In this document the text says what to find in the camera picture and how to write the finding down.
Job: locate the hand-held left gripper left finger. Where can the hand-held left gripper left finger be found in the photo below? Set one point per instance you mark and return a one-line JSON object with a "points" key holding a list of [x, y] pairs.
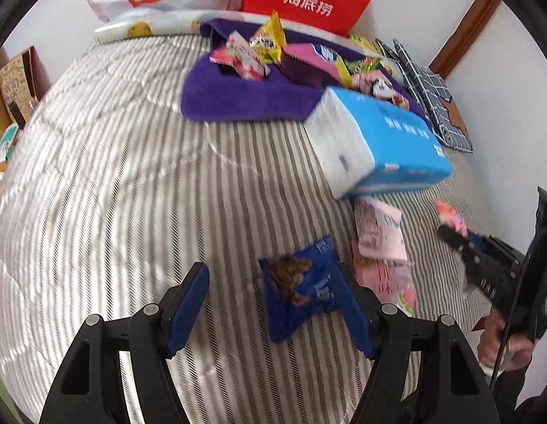
{"points": [[187, 313]]}

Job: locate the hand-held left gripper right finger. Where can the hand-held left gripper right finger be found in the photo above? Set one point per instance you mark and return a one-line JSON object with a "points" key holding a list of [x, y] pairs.
{"points": [[353, 313]]}

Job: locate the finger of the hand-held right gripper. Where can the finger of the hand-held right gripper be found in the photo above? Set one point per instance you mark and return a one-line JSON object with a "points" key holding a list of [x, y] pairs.
{"points": [[452, 236], [471, 269]]}

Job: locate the pink multicoloured snack packet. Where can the pink multicoloured snack packet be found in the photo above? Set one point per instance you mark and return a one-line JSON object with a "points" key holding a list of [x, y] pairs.
{"points": [[448, 214]]}

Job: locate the pink snack packet red lettering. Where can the pink snack packet red lettering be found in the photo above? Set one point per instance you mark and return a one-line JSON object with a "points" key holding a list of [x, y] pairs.
{"points": [[388, 285]]}

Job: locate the blue snack packet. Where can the blue snack packet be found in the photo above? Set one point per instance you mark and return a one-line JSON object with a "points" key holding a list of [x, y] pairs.
{"points": [[291, 309]]}

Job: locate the pale pink snack packet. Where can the pale pink snack packet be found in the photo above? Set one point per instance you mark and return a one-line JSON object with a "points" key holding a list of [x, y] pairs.
{"points": [[379, 229]]}

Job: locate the pink cartoon snack packet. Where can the pink cartoon snack packet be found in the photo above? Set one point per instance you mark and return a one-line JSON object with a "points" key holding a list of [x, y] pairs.
{"points": [[379, 87]]}

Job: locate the green snack packet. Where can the green snack packet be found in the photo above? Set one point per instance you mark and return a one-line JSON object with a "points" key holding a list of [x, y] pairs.
{"points": [[361, 67]]}

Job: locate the purple towel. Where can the purple towel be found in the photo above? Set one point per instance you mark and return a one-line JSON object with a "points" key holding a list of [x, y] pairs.
{"points": [[238, 101]]}

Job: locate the magenta snack packet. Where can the magenta snack packet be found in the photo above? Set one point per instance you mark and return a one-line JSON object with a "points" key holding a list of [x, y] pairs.
{"points": [[308, 59]]}

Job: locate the pink and white snack packet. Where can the pink and white snack packet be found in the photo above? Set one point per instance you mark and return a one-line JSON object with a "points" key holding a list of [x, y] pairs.
{"points": [[242, 55]]}

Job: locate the yellow snack packet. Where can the yellow snack packet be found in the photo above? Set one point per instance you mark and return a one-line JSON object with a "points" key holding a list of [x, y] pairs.
{"points": [[269, 37]]}

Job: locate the person's right forearm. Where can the person's right forearm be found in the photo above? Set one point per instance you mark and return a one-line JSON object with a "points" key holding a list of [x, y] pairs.
{"points": [[527, 399]]}

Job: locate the person's right hand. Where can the person's right hand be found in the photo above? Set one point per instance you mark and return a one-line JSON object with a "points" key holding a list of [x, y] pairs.
{"points": [[501, 340]]}

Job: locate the blue tissue pack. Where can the blue tissue pack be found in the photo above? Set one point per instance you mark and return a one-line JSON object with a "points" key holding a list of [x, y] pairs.
{"points": [[388, 141]]}

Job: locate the blue checked cloth with star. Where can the blue checked cloth with star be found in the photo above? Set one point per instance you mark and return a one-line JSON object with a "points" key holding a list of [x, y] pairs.
{"points": [[432, 97]]}

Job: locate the striped quilted table cover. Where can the striped quilted table cover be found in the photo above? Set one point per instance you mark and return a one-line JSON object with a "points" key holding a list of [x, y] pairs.
{"points": [[123, 185]]}

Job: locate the yellow snack bag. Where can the yellow snack bag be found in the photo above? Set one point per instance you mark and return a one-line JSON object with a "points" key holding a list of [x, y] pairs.
{"points": [[364, 44]]}

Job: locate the small green and white box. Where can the small green and white box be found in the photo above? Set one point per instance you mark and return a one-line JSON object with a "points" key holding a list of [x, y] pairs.
{"points": [[8, 141]]}

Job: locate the brown cardboard gift box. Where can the brown cardboard gift box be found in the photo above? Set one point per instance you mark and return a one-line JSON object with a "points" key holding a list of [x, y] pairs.
{"points": [[19, 79]]}

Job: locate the white patterned paper roll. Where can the white patterned paper roll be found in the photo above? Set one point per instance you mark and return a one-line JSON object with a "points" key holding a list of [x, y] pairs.
{"points": [[167, 24]]}

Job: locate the red paper bag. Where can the red paper bag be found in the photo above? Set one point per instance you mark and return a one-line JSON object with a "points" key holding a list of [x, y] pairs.
{"points": [[273, 6]]}

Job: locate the brown wooden door frame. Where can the brown wooden door frame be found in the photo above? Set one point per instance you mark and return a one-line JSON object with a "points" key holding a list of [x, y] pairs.
{"points": [[470, 26]]}

